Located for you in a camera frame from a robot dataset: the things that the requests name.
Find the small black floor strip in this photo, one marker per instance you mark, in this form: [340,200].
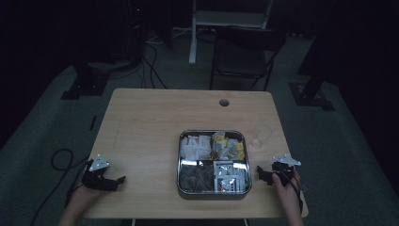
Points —
[92,123]

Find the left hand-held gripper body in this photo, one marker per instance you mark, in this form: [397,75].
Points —
[95,175]

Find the pile of printed white packets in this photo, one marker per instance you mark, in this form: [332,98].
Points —
[230,177]

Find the person's right hand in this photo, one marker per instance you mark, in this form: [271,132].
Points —
[287,190]

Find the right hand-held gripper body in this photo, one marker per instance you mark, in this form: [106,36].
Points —
[284,169]

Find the clear glass cup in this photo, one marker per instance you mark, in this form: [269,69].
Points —
[261,135]

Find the pile of dark pyramid tea bags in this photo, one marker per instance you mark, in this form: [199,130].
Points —
[196,177]

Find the pile of yellow-tag tea bags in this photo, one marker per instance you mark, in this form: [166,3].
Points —
[228,146]

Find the clear square lid with knob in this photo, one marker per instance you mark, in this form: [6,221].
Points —
[215,155]

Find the pile of white sachets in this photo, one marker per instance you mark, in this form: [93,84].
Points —
[194,147]

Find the black folding chair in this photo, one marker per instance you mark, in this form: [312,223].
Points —
[247,40]

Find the black stand with flat base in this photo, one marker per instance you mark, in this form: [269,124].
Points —
[86,84]
[310,94]

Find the white metal desk frame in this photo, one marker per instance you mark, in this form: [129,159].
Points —
[229,18]

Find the square four-compartment tea box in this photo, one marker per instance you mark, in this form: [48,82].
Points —
[185,195]

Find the person's left hand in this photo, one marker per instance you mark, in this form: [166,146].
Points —
[83,196]

